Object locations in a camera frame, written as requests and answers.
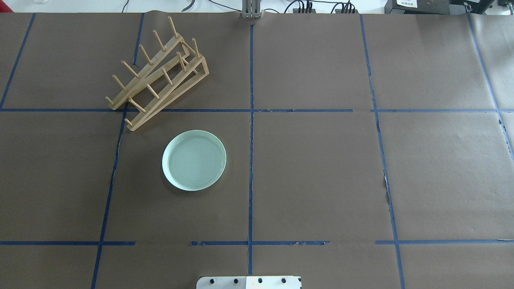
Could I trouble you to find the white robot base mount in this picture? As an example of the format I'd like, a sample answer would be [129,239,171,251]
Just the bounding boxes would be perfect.
[196,275,302,289]

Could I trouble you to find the grey aluminium post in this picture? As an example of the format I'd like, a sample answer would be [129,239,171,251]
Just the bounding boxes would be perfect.
[241,0,262,19]

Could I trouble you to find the wooden plate rack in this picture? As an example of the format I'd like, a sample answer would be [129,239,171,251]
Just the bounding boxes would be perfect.
[105,15,209,131]

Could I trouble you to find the light green round plate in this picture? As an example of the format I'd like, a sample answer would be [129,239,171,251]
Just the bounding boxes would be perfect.
[161,130,226,191]

